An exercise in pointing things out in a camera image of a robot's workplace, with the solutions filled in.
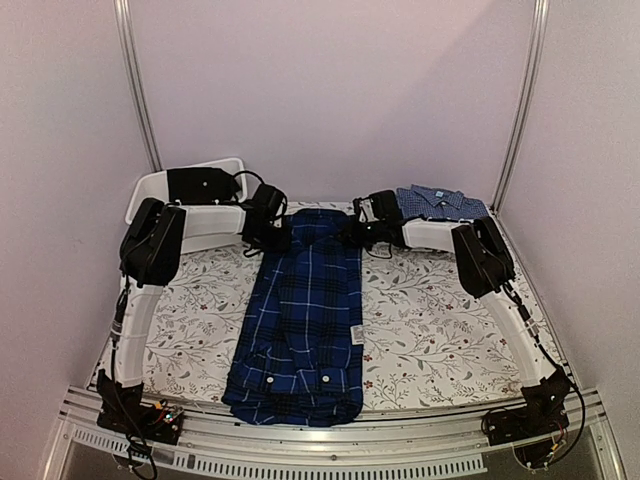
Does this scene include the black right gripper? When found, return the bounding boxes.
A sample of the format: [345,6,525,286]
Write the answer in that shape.
[336,214,387,250]

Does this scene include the white plastic bin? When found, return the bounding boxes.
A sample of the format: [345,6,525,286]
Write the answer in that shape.
[125,171,245,254]

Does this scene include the dark blue plaid shirt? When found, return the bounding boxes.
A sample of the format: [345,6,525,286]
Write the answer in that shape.
[222,208,363,427]

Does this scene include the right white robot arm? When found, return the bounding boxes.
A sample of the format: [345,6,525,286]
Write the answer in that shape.
[342,217,572,436]

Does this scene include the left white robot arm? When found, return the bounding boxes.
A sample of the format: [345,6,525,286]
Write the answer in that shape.
[98,194,291,434]

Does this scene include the folded blue gingham shirt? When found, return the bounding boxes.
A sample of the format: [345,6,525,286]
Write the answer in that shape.
[395,185,489,222]

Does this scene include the black shirt in bin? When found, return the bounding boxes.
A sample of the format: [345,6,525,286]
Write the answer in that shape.
[166,167,241,205]

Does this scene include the floral patterned table mat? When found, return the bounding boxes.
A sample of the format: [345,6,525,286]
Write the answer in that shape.
[142,243,548,413]

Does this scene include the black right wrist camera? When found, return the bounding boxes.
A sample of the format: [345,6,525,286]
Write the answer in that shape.
[353,190,403,223]

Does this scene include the right aluminium frame post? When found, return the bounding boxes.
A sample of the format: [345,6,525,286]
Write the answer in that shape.
[491,0,551,215]

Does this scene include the aluminium frame post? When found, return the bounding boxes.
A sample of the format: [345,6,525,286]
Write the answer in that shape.
[491,0,551,215]
[114,0,163,173]

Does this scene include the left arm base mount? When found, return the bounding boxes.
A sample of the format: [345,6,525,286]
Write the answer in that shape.
[97,396,184,445]

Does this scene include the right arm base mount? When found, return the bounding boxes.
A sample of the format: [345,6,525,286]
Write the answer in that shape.
[481,406,569,470]

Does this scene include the left aluminium frame post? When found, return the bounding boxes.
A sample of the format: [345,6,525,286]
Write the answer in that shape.
[114,0,163,173]

